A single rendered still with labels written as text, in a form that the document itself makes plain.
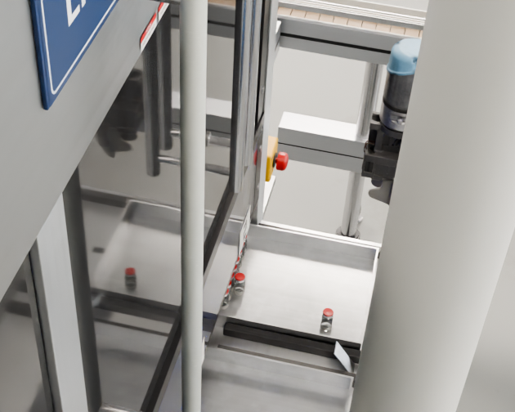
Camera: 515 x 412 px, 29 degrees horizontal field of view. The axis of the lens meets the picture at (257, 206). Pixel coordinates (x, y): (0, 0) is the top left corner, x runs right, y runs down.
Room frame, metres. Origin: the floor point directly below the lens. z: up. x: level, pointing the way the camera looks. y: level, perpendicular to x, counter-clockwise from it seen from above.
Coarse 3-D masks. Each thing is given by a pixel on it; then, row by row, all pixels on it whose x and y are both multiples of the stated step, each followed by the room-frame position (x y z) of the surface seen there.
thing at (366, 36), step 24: (288, 0) 2.35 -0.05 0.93; (312, 0) 2.35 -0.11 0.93; (336, 0) 2.32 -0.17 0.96; (360, 0) 2.31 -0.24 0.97; (288, 24) 2.25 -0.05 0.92; (312, 24) 2.24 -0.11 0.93; (336, 24) 2.24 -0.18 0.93; (360, 24) 2.26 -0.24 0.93; (384, 24) 2.23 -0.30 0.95; (408, 24) 2.22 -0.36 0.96; (312, 48) 2.23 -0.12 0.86; (336, 48) 2.22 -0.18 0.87; (360, 48) 2.21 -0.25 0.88; (384, 48) 2.20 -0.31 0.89
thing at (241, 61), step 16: (240, 0) 1.01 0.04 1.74; (240, 16) 1.01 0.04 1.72; (240, 32) 1.01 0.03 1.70; (240, 48) 1.01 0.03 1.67; (240, 64) 1.01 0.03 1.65; (240, 80) 1.01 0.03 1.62; (240, 96) 1.01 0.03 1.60; (240, 112) 1.01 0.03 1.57; (240, 128) 1.01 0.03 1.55; (240, 144) 1.01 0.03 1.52; (240, 160) 1.01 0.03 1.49; (240, 176) 1.01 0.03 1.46
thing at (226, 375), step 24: (216, 360) 1.14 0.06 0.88; (240, 360) 1.13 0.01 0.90; (264, 360) 1.13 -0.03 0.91; (216, 384) 1.09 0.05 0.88; (240, 384) 1.09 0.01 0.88; (264, 384) 1.09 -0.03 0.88; (288, 384) 1.10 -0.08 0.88; (312, 384) 1.10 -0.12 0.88; (336, 384) 1.10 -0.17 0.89; (216, 408) 1.03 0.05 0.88; (240, 408) 1.04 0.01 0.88; (264, 408) 1.04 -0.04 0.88; (288, 408) 1.04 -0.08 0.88; (312, 408) 1.05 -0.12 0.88; (336, 408) 1.05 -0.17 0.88
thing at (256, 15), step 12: (252, 12) 1.07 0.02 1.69; (252, 24) 1.07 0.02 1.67; (252, 36) 1.07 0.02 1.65; (252, 48) 1.07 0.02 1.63; (252, 60) 1.07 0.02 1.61; (252, 72) 1.07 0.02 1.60; (252, 84) 1.07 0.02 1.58; (252, 96) 1.07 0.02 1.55; (252, 108) 1.07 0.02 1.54; (252, 120) 1.07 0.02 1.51; (252, 132) 1.07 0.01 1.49; (216, 144) 1.08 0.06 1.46; (228, 144) 1.08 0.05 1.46; (252, 144) 1.07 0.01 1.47; (252, 156) 1.07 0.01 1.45
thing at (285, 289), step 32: (256, 256) 1.42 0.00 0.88; (288, 256) 1.42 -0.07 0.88; (320, 256) 1.43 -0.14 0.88; (352, 256) 1.44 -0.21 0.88; (256, 288) 1.33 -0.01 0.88; (288, 288) 1.34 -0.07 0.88; (320, 288) 1.34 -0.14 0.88; (352, 288) 1.35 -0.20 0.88; (224, 320) 1.22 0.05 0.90; (256, 320) 1.22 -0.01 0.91; (288, 320) 1.25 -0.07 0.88; (320, 320) 1.26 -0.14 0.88; (352, 320) 1.26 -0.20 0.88
